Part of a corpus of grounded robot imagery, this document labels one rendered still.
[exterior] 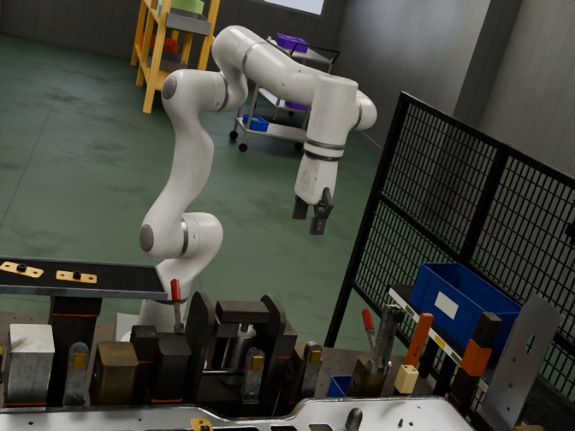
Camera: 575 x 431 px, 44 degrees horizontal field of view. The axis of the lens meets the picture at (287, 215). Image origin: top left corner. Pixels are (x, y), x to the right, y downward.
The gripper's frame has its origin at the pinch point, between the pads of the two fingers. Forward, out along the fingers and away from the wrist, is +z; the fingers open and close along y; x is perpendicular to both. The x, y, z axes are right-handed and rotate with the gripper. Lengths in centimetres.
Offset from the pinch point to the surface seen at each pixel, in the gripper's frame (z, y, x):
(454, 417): 42, 16, 41
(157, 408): 38.3, 9.6, -30.2
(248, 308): 20.1, 1.1, -10.5
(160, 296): 21.9, -8.4, -27.6
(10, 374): 31, 6, -58
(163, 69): 76, -737, 150
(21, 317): 63, -77, -50
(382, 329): 24.4, 4.0, 23.4
